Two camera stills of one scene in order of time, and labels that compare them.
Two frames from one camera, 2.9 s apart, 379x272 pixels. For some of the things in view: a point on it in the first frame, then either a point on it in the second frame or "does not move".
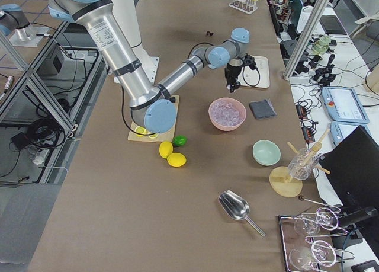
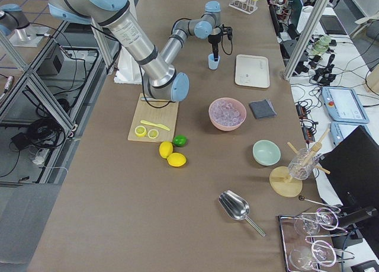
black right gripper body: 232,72 to 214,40
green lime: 180,140 does not move
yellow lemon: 166,149 does not move
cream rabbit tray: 259,77 does not move
